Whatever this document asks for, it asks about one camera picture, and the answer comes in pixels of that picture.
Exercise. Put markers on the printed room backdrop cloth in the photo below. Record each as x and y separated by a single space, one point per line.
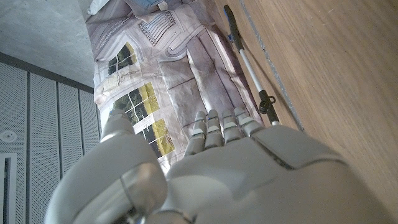
174 62

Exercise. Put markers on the black and silver reacher grabber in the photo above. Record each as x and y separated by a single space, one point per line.
252 71

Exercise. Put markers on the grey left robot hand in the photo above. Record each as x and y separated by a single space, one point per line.
248 180

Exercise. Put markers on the round white ceiling fixture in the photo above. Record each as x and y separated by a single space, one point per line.
7 136

